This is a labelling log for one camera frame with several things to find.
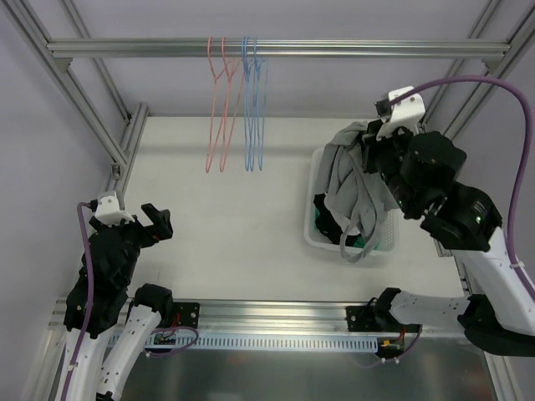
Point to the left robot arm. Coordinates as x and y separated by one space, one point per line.
90 371

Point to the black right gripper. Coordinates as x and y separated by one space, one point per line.
377 147

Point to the white slotted cable duct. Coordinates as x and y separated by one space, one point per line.
263 342

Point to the green tank top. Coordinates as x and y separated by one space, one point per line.
330 229

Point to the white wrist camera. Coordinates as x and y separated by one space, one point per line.
402 113
110 209

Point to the grey tank top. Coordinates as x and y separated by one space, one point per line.
355 199

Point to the aluminium front frame rail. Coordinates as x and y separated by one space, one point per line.
295 318

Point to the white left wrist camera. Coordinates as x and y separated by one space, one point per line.
110 209

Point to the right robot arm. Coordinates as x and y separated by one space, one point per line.
500 318

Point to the pink wire hanger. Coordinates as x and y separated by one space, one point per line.
216 75
231 68

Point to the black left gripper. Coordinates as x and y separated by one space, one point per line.
131 228

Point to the light blue wire hanger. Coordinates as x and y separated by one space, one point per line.
248 122

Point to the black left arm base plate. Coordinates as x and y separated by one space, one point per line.
185 314

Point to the white plastic perforated basket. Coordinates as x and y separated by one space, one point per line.
389 236

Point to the aluminium top hanging rail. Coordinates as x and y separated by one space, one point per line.
466 48

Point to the aluminium left frame posts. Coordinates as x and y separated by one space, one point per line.
122 151

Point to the black tank top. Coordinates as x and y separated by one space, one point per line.
318 202

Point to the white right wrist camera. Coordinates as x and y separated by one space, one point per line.
402 113

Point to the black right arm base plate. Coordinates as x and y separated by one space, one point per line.
361 319

